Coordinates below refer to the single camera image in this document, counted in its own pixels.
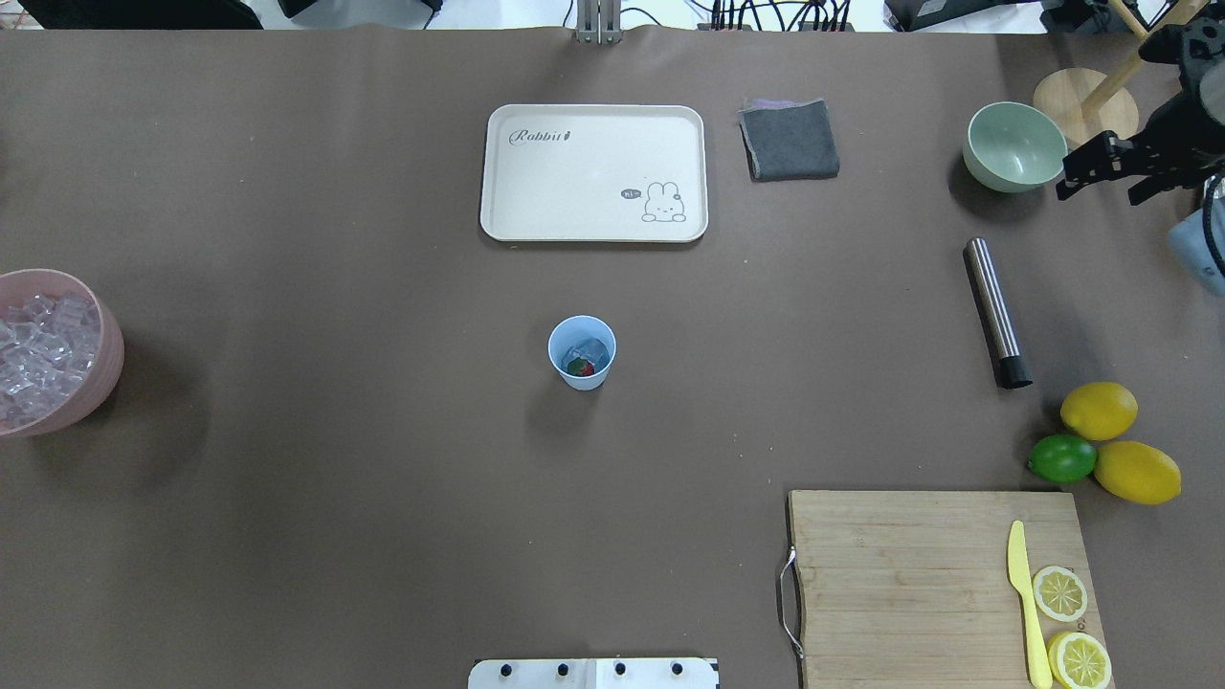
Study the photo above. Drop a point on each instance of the red strawberry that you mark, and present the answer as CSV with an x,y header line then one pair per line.
x,y
580,367

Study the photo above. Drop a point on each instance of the grey folded cloth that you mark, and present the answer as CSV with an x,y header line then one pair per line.
x,y
789,140

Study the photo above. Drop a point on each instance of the aluminium frame post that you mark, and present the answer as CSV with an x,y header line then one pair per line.
x,y
598,22

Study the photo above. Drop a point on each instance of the pink bowl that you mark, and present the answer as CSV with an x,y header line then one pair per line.
x,y
101,379

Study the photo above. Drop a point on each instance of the pile of clear ice cubes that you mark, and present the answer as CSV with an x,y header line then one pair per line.
x,y
48,346

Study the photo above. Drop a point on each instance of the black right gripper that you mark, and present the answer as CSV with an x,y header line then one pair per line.
x,y
1175,131

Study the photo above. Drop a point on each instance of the yellow plastic knife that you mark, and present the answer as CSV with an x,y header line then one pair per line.
x,y
1018,572

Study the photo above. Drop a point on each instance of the wooden cup stand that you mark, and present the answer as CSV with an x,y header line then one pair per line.
x,y
1083,102

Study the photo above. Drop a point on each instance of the cream rectangular tray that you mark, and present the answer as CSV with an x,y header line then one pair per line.
x,y
612,173

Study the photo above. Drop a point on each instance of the light blue plastic cup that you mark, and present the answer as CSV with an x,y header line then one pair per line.
x,y
575,329

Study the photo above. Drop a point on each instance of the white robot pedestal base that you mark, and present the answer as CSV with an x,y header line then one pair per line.
x,y
596,672

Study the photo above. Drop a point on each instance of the wooden cutting board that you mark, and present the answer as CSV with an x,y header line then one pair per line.
x,y
909,588

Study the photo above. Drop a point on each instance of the yellow lemon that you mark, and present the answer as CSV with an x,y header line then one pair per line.
x,y
1099,411
1137,472

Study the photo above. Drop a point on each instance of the steel muddler black tip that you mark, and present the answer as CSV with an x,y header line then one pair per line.
x,y
1009,366

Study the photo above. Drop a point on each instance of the mint green bowl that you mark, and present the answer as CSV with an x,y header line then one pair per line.
x,y
1013,147

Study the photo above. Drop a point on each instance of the ice cubes in blue cup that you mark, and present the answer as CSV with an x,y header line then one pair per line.
x,y
593,349

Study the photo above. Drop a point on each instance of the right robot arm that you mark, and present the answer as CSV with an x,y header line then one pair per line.
x,y
1197,240

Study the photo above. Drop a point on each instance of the lemon slice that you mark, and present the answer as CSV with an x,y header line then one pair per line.
x,y
1060,594
1080,660

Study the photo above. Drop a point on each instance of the green lime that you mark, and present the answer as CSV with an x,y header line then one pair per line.
x,y
1063,458

